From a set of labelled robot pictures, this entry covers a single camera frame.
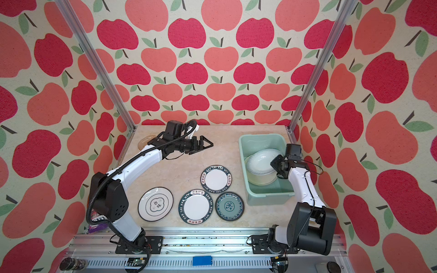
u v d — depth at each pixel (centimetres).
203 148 73
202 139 73
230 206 86
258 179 90
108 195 45
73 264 64
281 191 91
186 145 73
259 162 98
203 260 70
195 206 85
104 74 93
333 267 61
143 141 113
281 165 65
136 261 72
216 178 96
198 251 73
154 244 75
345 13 71
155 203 86
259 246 73
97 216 80
